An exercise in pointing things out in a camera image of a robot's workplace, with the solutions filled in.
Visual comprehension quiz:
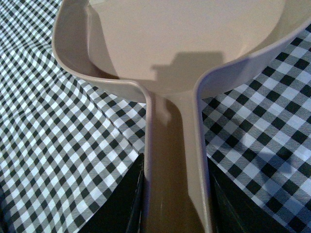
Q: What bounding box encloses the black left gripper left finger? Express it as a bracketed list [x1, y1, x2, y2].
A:
[82, 153, 144, 233]

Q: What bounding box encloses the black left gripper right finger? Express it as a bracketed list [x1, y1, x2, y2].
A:
[207, 159, 288, 233]

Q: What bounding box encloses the beige plastic dustpan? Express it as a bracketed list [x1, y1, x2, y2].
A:
[52, 0, 311, 233]

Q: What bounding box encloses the black white checkered cloth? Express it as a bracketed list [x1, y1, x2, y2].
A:
[0, 0, 311, 233]

